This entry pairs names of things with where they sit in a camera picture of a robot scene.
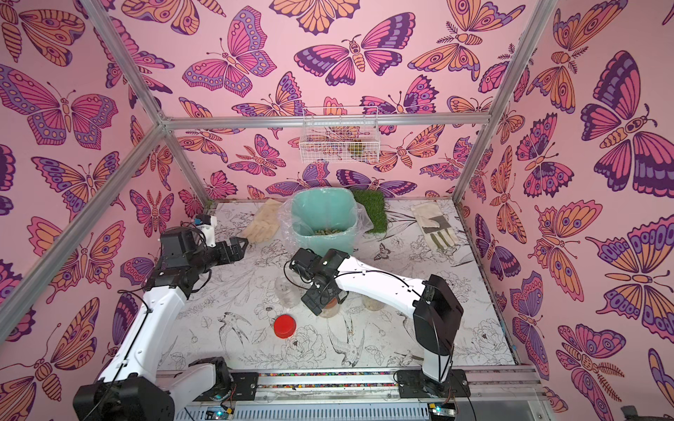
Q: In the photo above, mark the brown-lid peanut jar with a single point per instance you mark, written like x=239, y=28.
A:
x=331, y=309

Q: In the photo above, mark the clear jar of peanuts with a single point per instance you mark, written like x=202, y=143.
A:
x=288, y=294

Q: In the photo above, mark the white wire basket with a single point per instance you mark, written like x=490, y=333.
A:
x=340, y=134

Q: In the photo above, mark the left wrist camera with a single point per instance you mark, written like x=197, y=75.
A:
x=206, y=223

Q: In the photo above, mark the aluminium front rail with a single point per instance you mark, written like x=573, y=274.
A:
x=381, y=385

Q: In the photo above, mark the teal plastic trash bin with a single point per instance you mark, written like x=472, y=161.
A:
x=324, y=221

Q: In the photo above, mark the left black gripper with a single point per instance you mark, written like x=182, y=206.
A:
x=237, y=253

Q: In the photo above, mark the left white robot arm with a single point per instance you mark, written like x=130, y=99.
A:
x=128, y=389

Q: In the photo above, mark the green artificial grass mat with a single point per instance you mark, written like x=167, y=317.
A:
x=374, y=204

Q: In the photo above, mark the clear plastic bin liner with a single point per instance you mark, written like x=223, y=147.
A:
x=363, y=216

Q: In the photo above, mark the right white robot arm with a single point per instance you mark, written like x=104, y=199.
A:
x=430, y=304

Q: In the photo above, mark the red jar lid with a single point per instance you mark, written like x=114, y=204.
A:
x=284, y=326

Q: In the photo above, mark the green-lid peanut jar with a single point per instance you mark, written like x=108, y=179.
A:
x=371, y=304

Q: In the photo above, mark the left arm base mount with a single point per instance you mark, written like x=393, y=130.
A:
x=229, y=384

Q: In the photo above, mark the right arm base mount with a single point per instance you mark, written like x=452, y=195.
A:
x=432, y=384

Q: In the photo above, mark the right beige work glove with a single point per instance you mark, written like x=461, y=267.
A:
x=437, y=231

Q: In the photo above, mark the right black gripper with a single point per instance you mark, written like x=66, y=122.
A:
x=319, y=297

